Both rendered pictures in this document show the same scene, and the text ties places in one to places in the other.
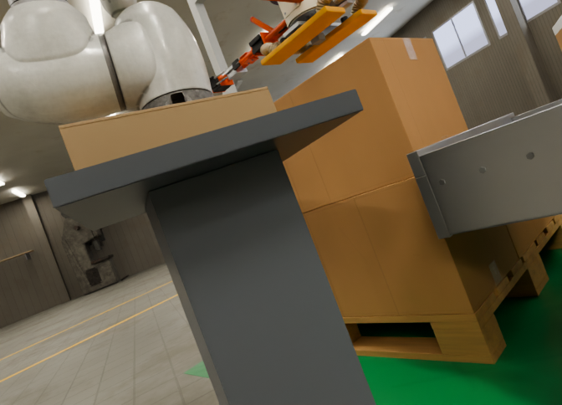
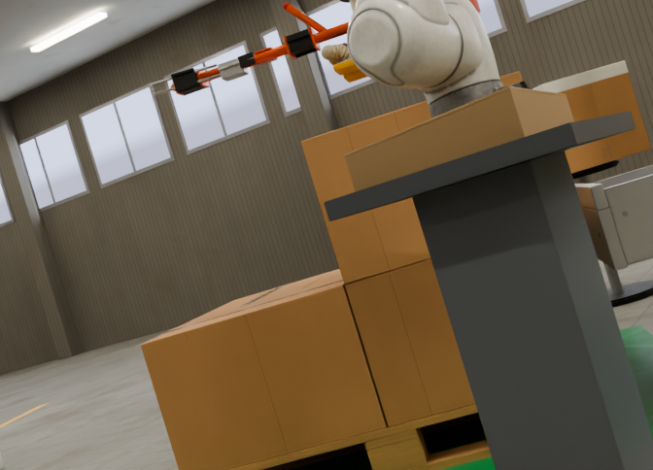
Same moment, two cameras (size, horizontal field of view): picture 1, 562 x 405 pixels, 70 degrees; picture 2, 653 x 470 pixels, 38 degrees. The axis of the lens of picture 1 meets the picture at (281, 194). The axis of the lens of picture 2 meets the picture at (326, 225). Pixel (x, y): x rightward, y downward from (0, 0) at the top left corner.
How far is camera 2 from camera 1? 168 cm
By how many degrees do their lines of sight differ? 39
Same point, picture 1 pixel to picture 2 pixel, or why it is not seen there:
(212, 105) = (552, 98)
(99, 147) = (525, 112)
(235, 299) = (574, 270)
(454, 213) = (634, 244)
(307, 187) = (400, 236)
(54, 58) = (440, 23)
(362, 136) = not seen: hidden behind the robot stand
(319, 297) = (601, 286)
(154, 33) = (477, 21)
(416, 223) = not seen: hidden behind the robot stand
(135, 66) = (473, 49)
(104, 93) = (451, 66)
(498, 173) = not seen: outside the picture
